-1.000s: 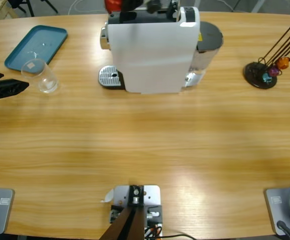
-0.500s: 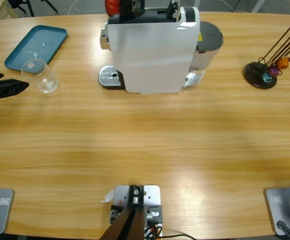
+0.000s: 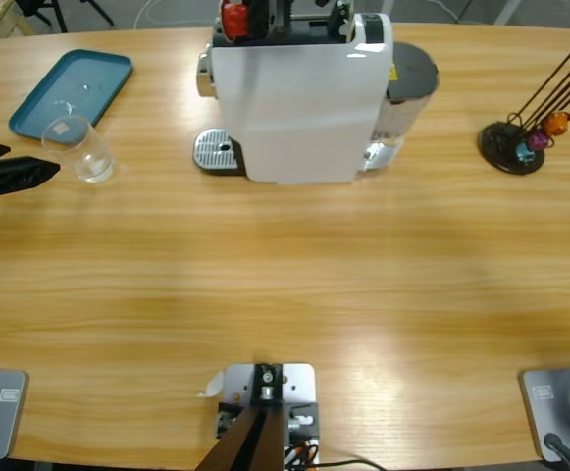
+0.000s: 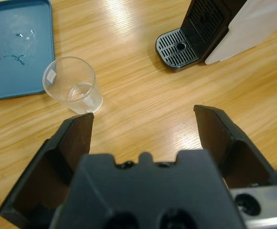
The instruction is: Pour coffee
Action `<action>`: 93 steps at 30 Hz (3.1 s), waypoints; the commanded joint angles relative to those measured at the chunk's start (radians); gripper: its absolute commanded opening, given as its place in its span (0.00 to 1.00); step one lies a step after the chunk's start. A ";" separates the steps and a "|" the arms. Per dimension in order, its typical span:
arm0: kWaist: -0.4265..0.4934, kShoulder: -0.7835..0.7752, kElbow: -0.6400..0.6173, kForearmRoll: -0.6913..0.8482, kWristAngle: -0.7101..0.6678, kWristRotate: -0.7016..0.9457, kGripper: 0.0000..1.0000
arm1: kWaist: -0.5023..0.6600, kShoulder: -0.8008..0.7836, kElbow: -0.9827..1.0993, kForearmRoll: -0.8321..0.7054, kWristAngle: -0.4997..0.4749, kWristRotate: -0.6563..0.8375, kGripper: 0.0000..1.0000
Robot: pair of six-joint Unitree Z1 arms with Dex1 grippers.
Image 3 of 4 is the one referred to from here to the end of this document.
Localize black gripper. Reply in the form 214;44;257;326
243;0;297;40

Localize red coffee capsule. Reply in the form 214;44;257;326
220;2;247;40

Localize clear drinking glass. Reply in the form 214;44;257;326
41;115;117;184

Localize white capsule coffee machine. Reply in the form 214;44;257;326
193;0;394;186

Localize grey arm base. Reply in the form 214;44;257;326
518;361;570;463
0;368;29;461

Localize purple coffee capsule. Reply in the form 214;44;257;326
526;128;553;152

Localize orange coffee capsule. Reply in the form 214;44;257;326
542;111;570;137

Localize teal plastic tray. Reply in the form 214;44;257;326
8;48;134;143

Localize black stand legs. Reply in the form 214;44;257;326
17;0;115;33

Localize clear water tank dark lid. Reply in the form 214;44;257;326
372;41;440;173

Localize white metal leg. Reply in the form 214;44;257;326
492;0;521;26

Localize black capsule holder with rods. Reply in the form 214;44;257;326
478;31;570;176

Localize white paper tag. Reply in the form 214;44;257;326
195;370;226;398

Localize white cable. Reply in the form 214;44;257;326
134;0;217;28

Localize white mount block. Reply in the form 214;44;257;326
215;361;321;471

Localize dark camera post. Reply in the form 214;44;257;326
196;362;285;471

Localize black base cable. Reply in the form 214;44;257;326
543;431;570;471

